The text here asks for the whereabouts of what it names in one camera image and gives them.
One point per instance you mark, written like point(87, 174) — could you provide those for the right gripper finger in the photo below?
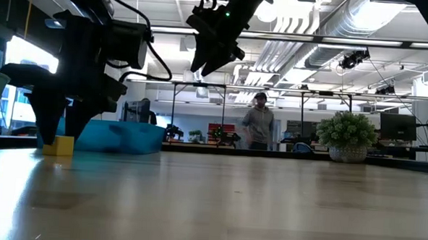
point(204, 51)
point(218, 60)

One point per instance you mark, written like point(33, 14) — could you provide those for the artificial green potted plant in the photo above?
point(345, 133)

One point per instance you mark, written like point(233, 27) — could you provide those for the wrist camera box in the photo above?
point(204, 22)
point(128, 44)

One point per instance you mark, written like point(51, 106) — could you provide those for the black overhead rig camera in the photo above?
point(352, 60)

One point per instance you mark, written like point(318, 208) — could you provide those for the overhead light bar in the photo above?
point(311, 39)

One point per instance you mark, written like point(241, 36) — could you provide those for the black background rig frame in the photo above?
point(173, 103)
point(302, 105)

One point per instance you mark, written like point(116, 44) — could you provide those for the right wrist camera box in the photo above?
point(204, 22)

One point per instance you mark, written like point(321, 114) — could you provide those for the small yellow cube block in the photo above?
point(62, 147)

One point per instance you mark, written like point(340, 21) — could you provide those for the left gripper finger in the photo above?
point(88, 100)
point(48, 109)

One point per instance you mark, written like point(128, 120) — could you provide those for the blue plastic bin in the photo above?
point(126, 138)

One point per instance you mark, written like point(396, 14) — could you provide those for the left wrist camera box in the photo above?
point(128, 44)

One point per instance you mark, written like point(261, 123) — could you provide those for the black computer monitor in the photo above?
point(138, 111)
point(398, 127)

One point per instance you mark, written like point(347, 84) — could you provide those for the background black robot arm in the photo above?
point(224, 136)
point(173, 132)

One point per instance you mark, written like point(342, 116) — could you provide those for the red background sign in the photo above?
point(230, 127)

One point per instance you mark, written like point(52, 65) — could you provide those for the silver air duct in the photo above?
point(348, 24)

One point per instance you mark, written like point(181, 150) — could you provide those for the blue office chair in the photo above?
point(302, 148)

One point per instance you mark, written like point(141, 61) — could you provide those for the black aluminium table frame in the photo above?
point(234, 151)

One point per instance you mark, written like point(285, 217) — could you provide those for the person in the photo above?
point(259, 122)

